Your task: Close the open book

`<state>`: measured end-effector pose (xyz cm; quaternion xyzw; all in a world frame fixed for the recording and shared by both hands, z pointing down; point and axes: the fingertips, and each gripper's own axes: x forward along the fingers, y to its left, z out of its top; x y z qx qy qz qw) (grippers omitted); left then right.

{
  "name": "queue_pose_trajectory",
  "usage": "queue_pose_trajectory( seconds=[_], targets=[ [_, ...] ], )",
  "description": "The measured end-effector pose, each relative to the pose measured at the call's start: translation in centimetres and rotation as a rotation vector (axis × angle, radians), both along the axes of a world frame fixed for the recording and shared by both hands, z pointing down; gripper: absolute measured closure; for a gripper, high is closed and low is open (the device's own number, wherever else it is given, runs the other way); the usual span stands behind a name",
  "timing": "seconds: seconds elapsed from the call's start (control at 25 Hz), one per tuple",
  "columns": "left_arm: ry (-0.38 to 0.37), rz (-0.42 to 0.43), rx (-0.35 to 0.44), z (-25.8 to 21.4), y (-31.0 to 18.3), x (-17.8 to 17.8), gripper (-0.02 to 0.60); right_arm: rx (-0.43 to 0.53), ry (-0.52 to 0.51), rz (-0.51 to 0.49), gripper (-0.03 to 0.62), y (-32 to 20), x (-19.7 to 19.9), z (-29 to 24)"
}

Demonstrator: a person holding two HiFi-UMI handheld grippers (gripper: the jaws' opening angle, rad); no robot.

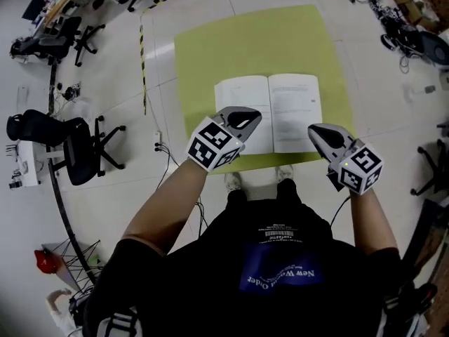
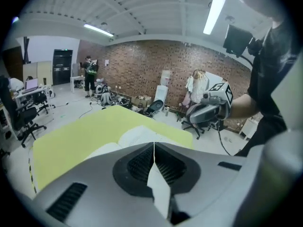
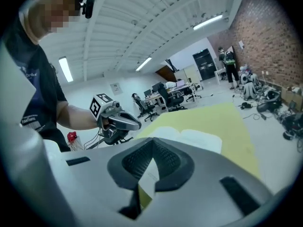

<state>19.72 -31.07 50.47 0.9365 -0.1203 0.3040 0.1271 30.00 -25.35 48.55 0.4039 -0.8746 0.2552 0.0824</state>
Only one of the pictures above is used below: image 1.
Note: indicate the black floor fan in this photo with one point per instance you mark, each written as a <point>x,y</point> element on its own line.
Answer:
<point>435,47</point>

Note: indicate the red cap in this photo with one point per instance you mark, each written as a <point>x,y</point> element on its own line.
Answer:
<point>45,262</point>

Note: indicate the cardboard box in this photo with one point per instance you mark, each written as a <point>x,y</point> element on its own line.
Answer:
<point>410,2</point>

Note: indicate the yellow-green tablecloth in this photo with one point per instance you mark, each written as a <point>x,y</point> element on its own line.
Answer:
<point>245,47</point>

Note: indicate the person's black trousers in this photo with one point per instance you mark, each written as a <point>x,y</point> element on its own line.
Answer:
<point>287,188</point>

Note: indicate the black floor rail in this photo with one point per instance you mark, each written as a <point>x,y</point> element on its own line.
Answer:
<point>54,188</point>

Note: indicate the person's black printed t-shirt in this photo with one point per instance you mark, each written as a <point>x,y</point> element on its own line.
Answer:
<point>217,276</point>

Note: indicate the person's right shoe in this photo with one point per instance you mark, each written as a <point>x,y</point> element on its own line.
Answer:
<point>284,172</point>

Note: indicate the person's shoe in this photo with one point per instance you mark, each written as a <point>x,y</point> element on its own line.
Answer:
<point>284,172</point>
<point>232,181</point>

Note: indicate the person's right forearm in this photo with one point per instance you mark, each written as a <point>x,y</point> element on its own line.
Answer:
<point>370,223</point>

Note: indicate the person's left shoe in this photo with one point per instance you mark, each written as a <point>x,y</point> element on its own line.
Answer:
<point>232,181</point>

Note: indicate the low white table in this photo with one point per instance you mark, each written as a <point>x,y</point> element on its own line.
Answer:
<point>28,167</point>

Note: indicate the person's left forearm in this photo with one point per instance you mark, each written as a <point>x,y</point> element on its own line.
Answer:
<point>168,205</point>

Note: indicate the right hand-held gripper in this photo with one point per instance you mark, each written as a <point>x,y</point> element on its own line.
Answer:
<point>361,170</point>

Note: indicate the white sheet of paper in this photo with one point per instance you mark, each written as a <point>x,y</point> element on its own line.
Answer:
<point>22,98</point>

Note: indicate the yellow black floor tape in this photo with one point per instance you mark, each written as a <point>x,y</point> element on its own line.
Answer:
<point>142,65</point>

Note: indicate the small grey box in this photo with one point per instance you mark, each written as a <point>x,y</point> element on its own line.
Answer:
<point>430,89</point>

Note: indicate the blue-covered book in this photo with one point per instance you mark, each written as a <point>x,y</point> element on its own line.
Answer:
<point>294,111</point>

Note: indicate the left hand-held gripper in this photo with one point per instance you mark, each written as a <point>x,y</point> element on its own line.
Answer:
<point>210,146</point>

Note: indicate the small cluster of electronics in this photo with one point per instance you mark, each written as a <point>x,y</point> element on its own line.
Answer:
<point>72,91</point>

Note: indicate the white power strip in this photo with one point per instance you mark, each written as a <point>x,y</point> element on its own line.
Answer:
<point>158,139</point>

